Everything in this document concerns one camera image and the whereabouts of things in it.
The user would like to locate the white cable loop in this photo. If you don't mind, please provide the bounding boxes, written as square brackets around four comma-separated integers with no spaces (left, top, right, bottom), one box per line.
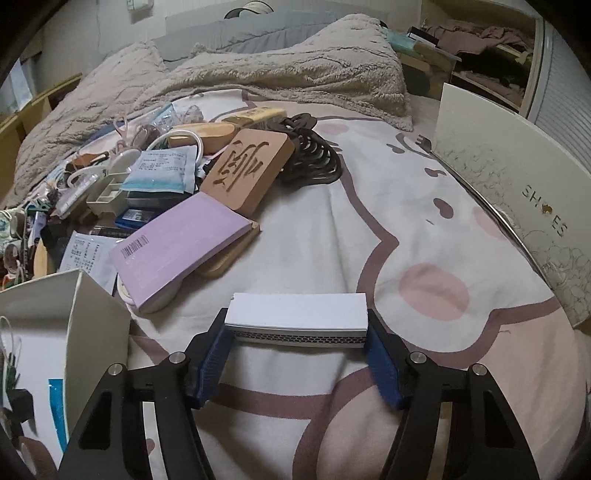
[148,131,205,160]

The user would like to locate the yellow small carton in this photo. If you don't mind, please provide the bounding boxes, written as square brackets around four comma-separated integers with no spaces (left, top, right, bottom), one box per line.
[222,107,288,128]

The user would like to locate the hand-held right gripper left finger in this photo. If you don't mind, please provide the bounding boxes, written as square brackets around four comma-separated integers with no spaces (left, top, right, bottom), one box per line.
[58,311,234,480]

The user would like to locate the dark blue pen box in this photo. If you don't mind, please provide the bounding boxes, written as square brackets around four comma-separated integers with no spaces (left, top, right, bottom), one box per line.
[115,208,161,230]

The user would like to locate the slim white box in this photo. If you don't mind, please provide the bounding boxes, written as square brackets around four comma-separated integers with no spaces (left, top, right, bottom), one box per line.
[224,292,369,348]

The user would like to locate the white round container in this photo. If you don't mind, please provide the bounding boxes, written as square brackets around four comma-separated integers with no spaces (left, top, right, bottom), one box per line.
[117,276,182,315]

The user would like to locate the teal mask box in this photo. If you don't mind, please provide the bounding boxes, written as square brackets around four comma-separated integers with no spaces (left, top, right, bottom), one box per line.
[385,30,419,52]

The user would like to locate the white printed sachet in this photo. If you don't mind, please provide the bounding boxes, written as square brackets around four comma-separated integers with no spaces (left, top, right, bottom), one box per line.
[58,232,119,297]

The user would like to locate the white shoe box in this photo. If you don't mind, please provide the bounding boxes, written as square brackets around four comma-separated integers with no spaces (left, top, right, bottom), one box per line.
[431,83,591,329]

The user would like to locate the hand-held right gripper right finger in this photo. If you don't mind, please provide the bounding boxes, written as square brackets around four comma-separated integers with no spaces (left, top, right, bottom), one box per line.
[365,310,539,480]

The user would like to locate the bagged blue face masks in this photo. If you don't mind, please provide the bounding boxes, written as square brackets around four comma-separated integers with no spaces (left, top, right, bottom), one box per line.
[122,144,200,195]

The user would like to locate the carved wooden block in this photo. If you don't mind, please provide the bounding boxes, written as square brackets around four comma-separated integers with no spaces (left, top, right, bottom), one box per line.
[199,128,296,217]

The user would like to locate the brown leather case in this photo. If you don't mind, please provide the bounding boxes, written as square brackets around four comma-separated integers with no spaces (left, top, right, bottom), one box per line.
[71,151,110,168]

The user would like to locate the shallow white box lid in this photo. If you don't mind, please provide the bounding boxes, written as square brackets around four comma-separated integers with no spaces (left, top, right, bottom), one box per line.
[0,270,133,480]

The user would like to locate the beige fluffy blanket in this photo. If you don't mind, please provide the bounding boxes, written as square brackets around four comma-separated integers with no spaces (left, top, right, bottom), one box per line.
[14,14,415,209]

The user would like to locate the clear plastic case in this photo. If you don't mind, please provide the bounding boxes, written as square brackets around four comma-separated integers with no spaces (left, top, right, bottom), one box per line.
[58,166,105,216]

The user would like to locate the cardboard box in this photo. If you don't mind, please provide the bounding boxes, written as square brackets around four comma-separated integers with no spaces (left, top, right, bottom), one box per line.
[399,51,445,99]

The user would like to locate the grey duvet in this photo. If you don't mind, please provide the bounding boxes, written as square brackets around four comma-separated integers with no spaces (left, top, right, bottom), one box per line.
[152,10,352,62]

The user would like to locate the purple notepad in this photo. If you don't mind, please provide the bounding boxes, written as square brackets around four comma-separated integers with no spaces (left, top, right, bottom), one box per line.
[109,191,253,315]

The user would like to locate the white sun visor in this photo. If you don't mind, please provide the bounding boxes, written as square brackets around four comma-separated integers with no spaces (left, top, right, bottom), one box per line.
[224,0,276,20]

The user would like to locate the printed bedsheet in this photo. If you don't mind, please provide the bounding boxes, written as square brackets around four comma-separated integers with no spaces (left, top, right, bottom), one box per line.
[0,88,591,480]

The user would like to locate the wooden case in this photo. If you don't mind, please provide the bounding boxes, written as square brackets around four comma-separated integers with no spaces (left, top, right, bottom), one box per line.
[168,121,242,156]

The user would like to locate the clear bagged face mask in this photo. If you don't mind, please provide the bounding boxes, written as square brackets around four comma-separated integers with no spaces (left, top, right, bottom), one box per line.
[150,104,179,131]

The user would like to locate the black hair claw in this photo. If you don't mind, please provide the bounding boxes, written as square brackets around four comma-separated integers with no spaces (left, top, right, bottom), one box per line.
[276,113,343,188]

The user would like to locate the wooden bedside shelf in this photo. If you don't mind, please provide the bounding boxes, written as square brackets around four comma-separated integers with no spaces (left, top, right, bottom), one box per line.
[0,74,85,186]

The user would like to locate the beige compartment tray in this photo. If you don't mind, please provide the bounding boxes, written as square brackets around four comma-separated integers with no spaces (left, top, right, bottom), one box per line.
[85,150,140,219]

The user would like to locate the wooden phone stand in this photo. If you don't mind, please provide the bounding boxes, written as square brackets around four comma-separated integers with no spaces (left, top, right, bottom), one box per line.
[198,219,262,278]

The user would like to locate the pile of clothes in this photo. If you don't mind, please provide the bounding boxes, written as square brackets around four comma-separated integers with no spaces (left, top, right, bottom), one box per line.
[422,21,537,101]

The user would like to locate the blue foil packet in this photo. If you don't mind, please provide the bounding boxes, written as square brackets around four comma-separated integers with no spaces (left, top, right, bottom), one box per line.
[48,378,71,456]

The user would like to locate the white louvre door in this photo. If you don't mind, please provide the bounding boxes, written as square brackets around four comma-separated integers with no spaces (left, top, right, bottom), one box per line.
[526,23,591,155]

